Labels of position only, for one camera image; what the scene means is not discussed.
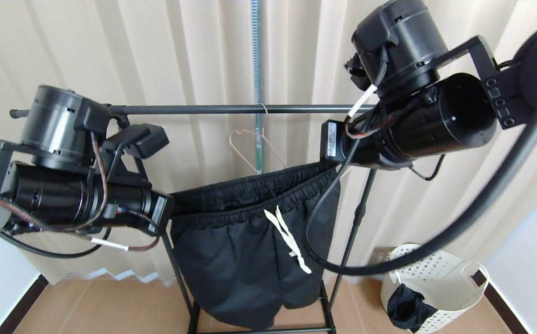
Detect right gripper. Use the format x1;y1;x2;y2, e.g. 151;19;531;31
321;73;499;171

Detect white laundry basket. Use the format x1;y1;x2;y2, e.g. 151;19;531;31
380;243;489;334

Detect beige curtain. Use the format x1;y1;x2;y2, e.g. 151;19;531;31
0;0;537;283

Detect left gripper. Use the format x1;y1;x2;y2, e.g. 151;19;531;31
0;162;175;236

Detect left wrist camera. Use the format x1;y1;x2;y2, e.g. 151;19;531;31
103;123;170;184

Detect pink clothes hanger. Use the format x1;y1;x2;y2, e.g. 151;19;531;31
230;103;288;174

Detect black shorts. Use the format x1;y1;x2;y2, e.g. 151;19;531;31
169;160;342;331

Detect black garment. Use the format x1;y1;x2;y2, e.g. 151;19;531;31
387;284;437;333

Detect black clothes rack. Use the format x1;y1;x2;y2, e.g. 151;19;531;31
10;103;380;334

